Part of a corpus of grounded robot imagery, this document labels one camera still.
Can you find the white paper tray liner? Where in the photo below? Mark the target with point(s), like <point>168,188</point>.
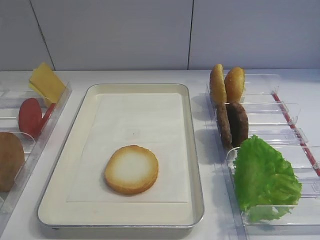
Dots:
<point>152,121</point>

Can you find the front orange cheese slice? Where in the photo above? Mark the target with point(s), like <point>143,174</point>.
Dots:
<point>46,81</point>

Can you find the rear yellow cheese slice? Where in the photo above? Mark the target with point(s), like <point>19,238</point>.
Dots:
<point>46,100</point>

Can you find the bun slice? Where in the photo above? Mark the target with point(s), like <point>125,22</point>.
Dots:
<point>131,170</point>
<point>12,157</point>

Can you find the left brown meat patty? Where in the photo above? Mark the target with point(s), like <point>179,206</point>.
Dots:
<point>224,126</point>

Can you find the cream rectangular metal tray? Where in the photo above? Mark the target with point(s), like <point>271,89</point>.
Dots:
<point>56,211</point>

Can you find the right dark meat patty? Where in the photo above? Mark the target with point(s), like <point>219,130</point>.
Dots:
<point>238,122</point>

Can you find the right top bun half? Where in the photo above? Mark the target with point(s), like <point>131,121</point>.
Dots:
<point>234,84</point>

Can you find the clear acrylic right rack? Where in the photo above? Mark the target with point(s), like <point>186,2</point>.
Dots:
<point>274,121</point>

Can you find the right red tomato slice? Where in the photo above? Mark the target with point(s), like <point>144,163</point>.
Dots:
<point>45,118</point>

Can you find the clear acrylic rack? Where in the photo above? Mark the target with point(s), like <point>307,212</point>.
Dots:
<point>10,103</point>
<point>274,121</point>

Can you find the red tomato slice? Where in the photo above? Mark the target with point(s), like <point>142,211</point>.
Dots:
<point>29,117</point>
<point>45,118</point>

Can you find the green lettuce leaf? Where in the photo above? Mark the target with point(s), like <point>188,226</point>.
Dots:
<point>266,187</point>

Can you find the left top bun half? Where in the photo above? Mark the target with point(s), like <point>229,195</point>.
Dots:
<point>217,85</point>

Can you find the left red tomato slice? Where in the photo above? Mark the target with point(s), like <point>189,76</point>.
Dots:
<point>29,117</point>

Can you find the bun half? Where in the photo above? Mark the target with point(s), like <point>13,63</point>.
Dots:
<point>234,84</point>
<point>217,85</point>

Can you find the clear acrylic left rack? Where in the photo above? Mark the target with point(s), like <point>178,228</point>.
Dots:
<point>10,103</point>

